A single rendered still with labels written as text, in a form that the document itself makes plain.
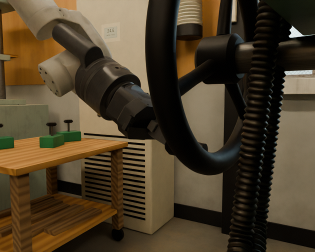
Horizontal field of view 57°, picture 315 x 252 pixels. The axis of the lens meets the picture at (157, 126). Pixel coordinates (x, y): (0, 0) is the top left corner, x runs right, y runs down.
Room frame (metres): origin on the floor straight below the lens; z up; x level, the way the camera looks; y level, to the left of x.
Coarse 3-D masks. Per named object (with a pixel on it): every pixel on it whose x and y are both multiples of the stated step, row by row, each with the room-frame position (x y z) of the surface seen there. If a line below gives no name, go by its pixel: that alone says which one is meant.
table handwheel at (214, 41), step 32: (160, 0) 0.26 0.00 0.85; (224, 0) 0.38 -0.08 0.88; (256, 0) 0.44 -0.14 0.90; (160, 32) 0.25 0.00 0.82; (224, 32) 0.37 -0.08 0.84; (160, 64) 0.25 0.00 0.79; (224, 64) 0.34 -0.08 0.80; (288, 64) 0.31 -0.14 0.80; (160, 96) 0.26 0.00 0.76; (160, 128) 0.28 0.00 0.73; (192, 160) 0.30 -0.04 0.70; (224, 160) 0.36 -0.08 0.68
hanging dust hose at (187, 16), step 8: (184, 0) 1.56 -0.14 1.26; (192, 0) 1.56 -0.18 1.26; (200, 0) 1.59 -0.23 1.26; (184, 8) 1.56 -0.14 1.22; (192, 8) 1.55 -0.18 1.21; (200, 8) 1.59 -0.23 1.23; (184, 16) 1.56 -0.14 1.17; (192, 16) 1.56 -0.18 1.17; (200, 16) 1.61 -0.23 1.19; (184, 24) 1.56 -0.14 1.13; (192, 24) 1.55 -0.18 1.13; (200, 24) 1.59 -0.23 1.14; (176, 32) 1.59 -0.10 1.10; (184, 32) 1.56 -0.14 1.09; (192, 32) 1.55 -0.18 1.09; (200, 32) 1.58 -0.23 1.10
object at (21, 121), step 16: (0, 0) 1.92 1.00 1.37; (0, 16) 2.08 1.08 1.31; (0, 32) 2.07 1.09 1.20; (0, 48) 2.06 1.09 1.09; (0, 64) 2.06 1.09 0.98; (0, 80) 2.06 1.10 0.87; (0, 96) 2.05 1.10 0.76; (0, 112) 1.87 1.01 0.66; (16, 112) 1.96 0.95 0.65; (32, 112) 2.07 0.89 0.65; (0, 128) 1.86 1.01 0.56; (16, 128) 1.96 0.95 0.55; (32, 128) 2.06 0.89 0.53; (48, 128) 2.18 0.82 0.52; (0, 176) 1.85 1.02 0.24; (32, 176) 2.05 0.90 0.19; (0, 192) 1.84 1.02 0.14; (32, 192) 2.04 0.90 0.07; (0, 208) 1.84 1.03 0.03
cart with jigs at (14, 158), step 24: (72, 120) 1.53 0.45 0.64; (0, 144) 1.28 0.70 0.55; (24, 144) 1.41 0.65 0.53; (48, 144) 1.31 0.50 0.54; (72, 144) 1.41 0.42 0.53; (96, 144) 1.41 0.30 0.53; (120, 144) 1.44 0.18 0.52; (0, 168) 0.97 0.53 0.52; (24, 168) 0.96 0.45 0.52; (48, 168) 1.69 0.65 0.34; (120, 168) 1.48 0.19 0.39; (24, 192) 0.98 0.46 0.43; (48, 192) 1.70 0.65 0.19; (120, 192) 1.47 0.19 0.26; (0, 216) 1.35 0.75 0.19; (24, 216) 0.97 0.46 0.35; (48, 216) 1.36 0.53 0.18; (72, 216) 1.32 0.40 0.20; (96, 216) 1.37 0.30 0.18; (120, 216) 1.47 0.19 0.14; (0, 240) 1.13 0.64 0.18; (24, 240) 0.97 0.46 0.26; (48, 240) 1.13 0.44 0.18
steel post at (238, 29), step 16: (240, 16) 1.53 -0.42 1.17; (240, 32) 1.52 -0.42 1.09; (240, 80) 1.52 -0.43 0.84; (224, 96) 1.56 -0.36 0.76; (224, 112) 1.56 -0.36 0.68; (224, 128) 1.56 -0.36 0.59; (224, 176) 1.56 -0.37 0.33; (224, 192) 1.56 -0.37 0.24; (224, 208) 1.55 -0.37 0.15; (224, 224) 1.55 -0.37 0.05
